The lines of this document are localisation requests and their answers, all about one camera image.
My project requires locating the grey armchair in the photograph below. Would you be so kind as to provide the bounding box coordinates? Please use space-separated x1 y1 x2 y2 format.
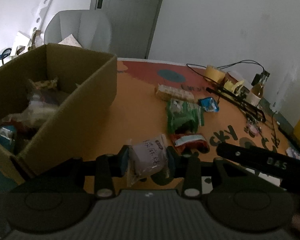
43 10 113 56

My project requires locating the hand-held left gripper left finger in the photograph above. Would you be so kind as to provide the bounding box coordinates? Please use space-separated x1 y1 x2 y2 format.
62 144 130 198

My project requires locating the yellow tape dispenser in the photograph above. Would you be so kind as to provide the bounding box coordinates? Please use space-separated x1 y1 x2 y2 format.
223 78 246 95

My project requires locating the white folded cardboard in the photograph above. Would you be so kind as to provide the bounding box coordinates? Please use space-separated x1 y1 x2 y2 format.
11 31 32 56

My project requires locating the small keychain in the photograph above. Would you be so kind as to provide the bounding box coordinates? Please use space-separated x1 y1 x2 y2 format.
246 119 262 136

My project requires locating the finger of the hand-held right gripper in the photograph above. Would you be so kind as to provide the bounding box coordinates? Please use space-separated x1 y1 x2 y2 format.
216 142 256 170

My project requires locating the black folding metal rack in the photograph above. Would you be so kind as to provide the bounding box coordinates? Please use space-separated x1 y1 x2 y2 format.
206 87 266 123

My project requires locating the black cable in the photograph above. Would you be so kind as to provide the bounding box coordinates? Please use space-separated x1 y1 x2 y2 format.
186 60 280 145

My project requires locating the white board with holes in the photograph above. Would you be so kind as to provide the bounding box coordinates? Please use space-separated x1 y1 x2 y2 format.
30 0 58 38

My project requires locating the dotted beige pillow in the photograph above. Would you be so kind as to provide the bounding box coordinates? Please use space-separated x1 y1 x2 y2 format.
58 33 83 48

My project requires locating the yellow patterned snack packet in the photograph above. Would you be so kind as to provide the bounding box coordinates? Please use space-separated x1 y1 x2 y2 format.
33 77 60 90

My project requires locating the small pale snack packet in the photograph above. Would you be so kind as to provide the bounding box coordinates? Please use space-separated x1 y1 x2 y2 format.
286 148 300 161

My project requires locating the red and white snack packet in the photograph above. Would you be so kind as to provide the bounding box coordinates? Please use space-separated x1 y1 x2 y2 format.
170 133 211 155

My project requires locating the beige biscuit packet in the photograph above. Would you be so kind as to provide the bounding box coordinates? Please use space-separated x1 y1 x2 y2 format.
154 83 195 102

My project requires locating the cat printed table mat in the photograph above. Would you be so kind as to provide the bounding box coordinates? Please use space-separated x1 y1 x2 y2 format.
0 57 300 198

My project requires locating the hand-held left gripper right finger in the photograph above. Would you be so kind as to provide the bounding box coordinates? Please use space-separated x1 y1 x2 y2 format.
166 146 241 197

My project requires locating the grey door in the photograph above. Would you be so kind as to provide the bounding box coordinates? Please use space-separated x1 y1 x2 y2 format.
90 0 168 59

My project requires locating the brown glass bottle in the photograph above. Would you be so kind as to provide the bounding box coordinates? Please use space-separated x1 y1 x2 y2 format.
248 71 271 106

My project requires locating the small blue snack packet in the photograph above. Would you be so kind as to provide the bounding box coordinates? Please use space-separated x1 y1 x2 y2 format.
198 97 220 113

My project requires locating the large green snack packet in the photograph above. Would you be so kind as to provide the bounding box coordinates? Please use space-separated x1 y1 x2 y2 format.
166 98 205 135

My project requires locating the brown cardboard box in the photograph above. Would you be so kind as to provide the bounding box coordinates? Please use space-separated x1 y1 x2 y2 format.
0 43 118 185

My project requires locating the masking tape roll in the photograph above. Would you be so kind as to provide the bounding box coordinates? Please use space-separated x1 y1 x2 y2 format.
205 65 226 83

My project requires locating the pink-white snack bag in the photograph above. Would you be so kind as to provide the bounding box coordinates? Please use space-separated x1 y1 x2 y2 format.
126 133 171 187

